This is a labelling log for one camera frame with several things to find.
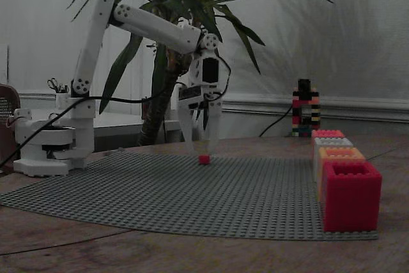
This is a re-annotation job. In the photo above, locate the large yucca plant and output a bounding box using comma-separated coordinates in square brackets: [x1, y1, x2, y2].
[66, 0, 335, 148]

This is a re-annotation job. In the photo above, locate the orange brick box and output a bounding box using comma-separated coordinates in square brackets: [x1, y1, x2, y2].
[317, 146, 367, 204]

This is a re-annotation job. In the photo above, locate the grey brick box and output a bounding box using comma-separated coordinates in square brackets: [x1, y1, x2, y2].
[313, 137, 354, 182]

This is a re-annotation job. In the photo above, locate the gripper servo wire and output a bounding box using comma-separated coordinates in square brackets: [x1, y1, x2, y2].
[215, 55, 232, 98]

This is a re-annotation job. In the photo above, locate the dark rectangular plastic block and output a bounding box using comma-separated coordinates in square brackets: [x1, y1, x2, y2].
[141, 96, 151, 121]

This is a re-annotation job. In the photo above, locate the multicoloured brick tower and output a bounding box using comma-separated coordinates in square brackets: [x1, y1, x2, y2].
[291, 86, 321, 138]

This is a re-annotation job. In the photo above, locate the thick black cable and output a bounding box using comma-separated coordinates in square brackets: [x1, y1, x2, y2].
[0, 81, 180, 175]

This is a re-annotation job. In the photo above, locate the pink brick box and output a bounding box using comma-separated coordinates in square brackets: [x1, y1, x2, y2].
[311, 129, 346, 140]

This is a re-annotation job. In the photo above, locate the grey studded baseplate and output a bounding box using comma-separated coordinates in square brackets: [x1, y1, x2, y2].
[0, 150, 380, 242]

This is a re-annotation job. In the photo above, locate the red brick box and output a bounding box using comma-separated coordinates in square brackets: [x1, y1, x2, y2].
[322, 160, 383, 233]

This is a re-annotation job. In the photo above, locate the thin black camera cable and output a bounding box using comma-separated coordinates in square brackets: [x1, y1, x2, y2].
[258, 104, 295, 137]

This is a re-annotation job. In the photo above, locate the white pen cup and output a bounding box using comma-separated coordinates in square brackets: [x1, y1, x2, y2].
[56, 91, 70, 108]

